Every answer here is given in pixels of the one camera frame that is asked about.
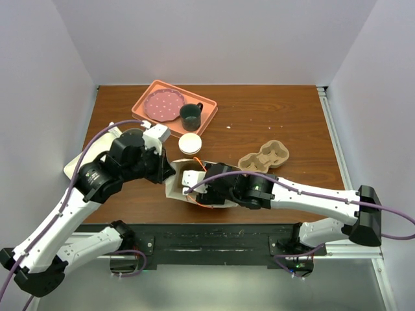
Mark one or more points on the black mounting base plate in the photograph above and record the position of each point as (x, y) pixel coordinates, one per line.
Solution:
(270, 245)

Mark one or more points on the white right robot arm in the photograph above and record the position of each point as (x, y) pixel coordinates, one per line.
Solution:
(347, 214)

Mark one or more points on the beige pulp cup carrier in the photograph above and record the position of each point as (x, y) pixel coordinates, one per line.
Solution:
(272, 154)

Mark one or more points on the pink polka dot plate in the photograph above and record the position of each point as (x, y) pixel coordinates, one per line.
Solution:
(164, 105)

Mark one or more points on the white rectangular plate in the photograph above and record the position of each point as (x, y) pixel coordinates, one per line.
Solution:
(98, 146)

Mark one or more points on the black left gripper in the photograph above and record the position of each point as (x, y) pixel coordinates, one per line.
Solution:
(162, 162)

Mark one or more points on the dark green mug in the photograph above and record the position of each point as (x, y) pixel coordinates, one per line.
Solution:
(190, 116)

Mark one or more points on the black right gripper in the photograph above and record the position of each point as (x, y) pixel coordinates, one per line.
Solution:
(209, 197)

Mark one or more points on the grey cylindrical utensil holder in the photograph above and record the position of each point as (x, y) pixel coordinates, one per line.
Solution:
(133, 131)

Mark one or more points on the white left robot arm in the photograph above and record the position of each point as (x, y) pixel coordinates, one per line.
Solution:
(40, 263)

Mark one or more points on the aluminium frame rail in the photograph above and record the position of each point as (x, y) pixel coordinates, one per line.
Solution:
(351, 277)

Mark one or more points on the salmon pink serving tray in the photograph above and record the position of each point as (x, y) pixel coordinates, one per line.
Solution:
(209, 110)

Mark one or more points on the cream paper gift bag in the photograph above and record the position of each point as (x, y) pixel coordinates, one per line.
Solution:
(173, 187)

